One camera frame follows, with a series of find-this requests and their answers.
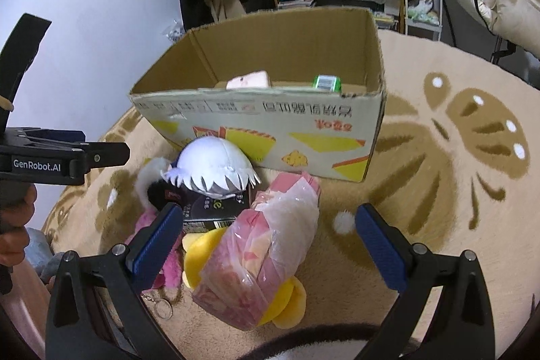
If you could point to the pink tissue pack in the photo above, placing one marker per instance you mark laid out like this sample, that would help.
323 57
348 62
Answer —
253 254

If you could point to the green and white cloth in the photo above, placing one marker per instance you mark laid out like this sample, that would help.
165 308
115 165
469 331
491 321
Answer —
422 12

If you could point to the white-haired plush doll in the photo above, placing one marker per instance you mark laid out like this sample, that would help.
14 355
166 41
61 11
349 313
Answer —
211 161

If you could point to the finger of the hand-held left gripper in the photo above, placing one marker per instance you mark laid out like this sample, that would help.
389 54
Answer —
63 135
105 155

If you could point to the black carton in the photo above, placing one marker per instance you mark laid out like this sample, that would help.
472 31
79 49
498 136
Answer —
206 212

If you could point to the white pompom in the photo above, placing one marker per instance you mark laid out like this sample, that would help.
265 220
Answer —
344 221

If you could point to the pale pink plush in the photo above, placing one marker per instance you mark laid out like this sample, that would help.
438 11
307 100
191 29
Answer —
249 80

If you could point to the beige patterned rug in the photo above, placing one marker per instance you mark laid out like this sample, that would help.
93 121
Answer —
422 183

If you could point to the pile of books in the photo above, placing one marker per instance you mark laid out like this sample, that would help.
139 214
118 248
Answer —
350 1

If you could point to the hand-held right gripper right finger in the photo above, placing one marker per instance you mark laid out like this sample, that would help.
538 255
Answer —
382 246

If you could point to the plastic snack bag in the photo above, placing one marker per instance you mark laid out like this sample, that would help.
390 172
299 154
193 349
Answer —
174 32

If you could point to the yellow plush toy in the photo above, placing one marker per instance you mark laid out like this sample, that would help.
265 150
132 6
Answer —
200 258

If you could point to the person's left hand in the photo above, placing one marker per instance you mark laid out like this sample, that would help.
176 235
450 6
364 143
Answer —
14 242

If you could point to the pink plush toy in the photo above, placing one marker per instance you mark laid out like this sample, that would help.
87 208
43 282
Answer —
171 271

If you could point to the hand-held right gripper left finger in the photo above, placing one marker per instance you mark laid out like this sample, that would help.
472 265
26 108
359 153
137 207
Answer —
154 246

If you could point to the metal keyring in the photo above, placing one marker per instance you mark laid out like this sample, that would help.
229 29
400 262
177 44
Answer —
148 298

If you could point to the printed cardboard box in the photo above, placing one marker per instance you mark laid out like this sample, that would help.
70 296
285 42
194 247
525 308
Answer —
329 48

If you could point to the green carton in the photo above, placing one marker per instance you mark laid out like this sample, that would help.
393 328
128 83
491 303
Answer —
327 83

